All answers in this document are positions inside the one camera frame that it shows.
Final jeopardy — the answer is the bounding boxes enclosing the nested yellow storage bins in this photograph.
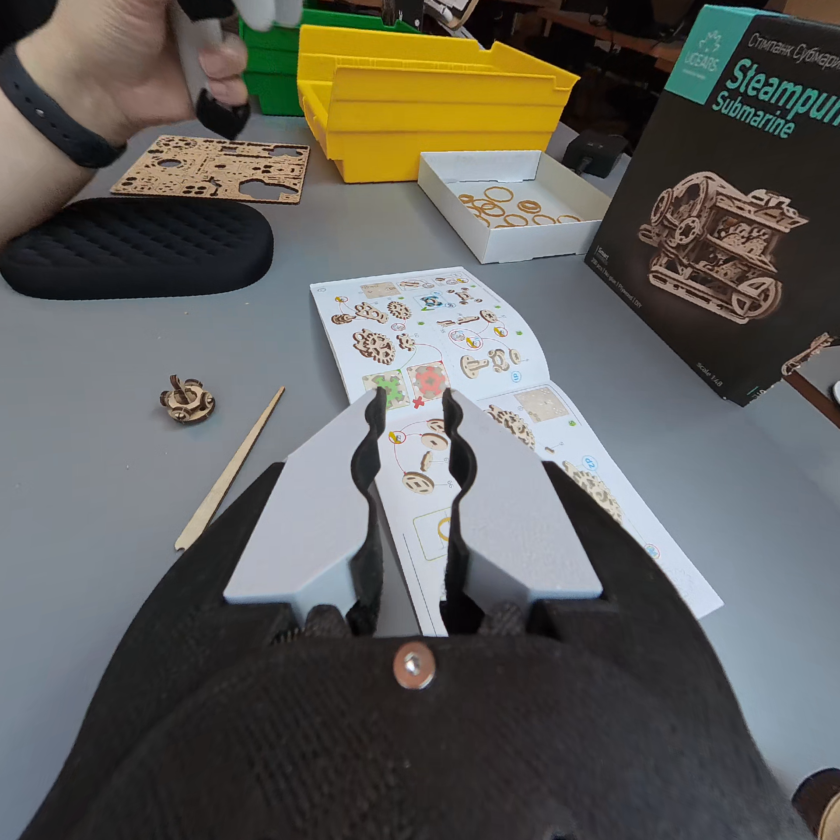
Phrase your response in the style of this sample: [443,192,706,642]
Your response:
[297,25,581,185]

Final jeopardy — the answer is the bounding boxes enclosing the small wooden gear assembly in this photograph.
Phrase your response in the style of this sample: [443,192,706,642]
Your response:
[159,374,216,424]

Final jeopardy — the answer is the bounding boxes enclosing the dark puzzle kit box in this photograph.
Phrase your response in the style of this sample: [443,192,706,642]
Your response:
[584,3,840,408]

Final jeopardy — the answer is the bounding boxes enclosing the white cardboard tray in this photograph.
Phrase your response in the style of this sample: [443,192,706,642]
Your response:
[418,150,613,265]

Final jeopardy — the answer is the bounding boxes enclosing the thin wooden stick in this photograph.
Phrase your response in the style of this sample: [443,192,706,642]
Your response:
[174,386,286,552]

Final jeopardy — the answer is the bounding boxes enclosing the illustrated instruction booklet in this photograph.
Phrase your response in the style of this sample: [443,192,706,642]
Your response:
[310,266,724,637]

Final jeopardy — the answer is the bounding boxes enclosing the person's left hand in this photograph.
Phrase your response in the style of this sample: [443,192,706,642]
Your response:
[16,0,250,144]

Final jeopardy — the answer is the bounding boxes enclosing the pile of rubber rings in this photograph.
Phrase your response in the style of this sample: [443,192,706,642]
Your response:
[458,185,585,231]

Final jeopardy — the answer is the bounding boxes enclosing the wooden puzzle parts sheet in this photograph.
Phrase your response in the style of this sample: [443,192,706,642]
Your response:
[110,134,311,206]

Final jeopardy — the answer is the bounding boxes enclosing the black wrist rest pad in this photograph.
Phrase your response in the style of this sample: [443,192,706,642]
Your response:
[0,197,275,301]

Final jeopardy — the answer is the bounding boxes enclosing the grey desk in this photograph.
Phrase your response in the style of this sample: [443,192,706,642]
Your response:
[0,112,840,840]

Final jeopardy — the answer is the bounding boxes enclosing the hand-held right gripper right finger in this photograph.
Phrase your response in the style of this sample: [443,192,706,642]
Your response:
[441,387,605,636]

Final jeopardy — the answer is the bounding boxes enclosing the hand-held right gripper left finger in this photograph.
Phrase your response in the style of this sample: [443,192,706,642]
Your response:
[223,386,388,636]

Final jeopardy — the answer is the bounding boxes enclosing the green storage bin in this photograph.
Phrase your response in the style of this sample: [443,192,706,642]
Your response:
[238,13,421,118]

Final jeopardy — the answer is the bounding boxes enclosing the black wristband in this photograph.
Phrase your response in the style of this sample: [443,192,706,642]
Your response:
[0,46,129,168]

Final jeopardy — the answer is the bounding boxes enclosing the black power adapter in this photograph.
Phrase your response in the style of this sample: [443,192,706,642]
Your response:
[564,130,632,179]

